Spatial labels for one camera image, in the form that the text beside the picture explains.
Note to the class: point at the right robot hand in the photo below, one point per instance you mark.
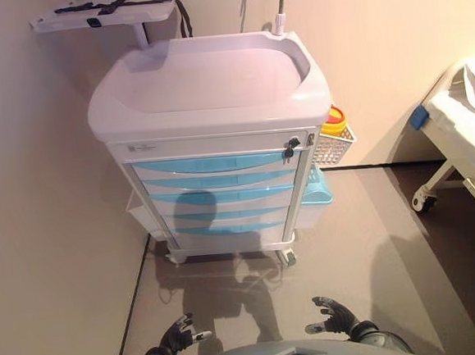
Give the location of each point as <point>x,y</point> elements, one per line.
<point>339,319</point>

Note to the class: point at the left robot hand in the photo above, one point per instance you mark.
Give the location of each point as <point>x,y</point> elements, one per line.
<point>178,340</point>

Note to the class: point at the cart caster wheel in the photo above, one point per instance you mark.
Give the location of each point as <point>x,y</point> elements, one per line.
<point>291,256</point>

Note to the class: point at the light blue plastic bin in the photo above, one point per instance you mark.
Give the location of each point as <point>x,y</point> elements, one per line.
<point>316,189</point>

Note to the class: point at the bed caster wheel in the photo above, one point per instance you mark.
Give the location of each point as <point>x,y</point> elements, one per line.
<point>424,203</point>

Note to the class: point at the black cart keys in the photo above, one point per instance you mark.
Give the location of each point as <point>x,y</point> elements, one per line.
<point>290,146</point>

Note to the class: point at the yellow sharps container red lid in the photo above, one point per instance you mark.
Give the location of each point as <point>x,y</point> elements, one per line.
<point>334,124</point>

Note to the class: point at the cart label sticker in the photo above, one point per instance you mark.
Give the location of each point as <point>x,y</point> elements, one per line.
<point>141,147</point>

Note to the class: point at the blue bed corner bumper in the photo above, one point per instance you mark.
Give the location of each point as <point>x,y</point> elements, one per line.
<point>418,117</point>

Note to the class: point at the white hospital bed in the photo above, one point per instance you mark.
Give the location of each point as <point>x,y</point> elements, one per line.
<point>460,135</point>

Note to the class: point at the white medical cart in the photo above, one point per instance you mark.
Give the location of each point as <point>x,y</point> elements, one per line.
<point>209,85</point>

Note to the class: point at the metal IV pole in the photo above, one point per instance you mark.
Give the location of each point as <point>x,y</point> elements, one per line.
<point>279,22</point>

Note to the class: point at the white plastic shelf tray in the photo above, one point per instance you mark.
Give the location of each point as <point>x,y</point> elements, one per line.
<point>134,13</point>

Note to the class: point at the white shelf support post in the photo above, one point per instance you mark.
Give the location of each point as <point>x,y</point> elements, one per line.
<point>140,35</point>

